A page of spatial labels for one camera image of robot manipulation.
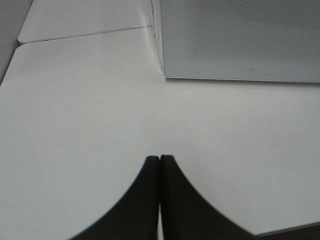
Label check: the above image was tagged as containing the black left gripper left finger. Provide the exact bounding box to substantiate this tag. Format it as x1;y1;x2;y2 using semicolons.
72;156;160;240

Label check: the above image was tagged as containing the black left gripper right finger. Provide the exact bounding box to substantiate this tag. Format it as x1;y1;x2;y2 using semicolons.
160;155;257;240

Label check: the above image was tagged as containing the white microwave oven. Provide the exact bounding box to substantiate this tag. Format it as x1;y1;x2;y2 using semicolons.
148;0;165;74

